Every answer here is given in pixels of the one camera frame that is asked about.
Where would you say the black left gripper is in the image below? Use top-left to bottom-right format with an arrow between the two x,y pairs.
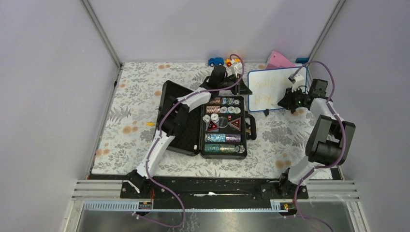
217,73 -> 250,95

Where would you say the blue framed whiteboard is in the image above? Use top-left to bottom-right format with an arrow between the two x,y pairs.
248,67 -> 308,112

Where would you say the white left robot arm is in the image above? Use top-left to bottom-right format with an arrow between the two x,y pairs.
126,64 -> 245,199

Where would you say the orange toy car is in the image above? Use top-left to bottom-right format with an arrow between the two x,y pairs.
224,58 -> 240,67

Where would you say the clear dealer button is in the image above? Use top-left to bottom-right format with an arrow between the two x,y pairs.
219,116 -> 229,128

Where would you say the blue toy car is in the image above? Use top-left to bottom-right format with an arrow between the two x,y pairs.
208,57 -> 225,67

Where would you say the pink box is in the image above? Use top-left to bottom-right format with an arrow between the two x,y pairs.
265,50 -> 296,69

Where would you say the blue block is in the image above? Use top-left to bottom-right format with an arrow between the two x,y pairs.
295,58 -> 309,64

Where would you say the black poker chip case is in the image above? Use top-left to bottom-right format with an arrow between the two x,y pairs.
157,81 -> 257,160

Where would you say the red triangle all-in marker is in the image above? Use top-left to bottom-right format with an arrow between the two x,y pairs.
206,120 -> 220,132

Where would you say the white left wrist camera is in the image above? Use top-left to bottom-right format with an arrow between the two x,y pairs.
230,62 -> 243,76

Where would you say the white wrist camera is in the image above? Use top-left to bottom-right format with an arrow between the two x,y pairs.
230,62 -> 243,76
288,73 -> 306,92

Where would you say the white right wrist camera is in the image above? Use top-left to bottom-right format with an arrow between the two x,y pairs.
288,73 -> 306,92

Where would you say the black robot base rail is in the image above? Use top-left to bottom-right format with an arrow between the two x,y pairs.
120,173 -> 308,209

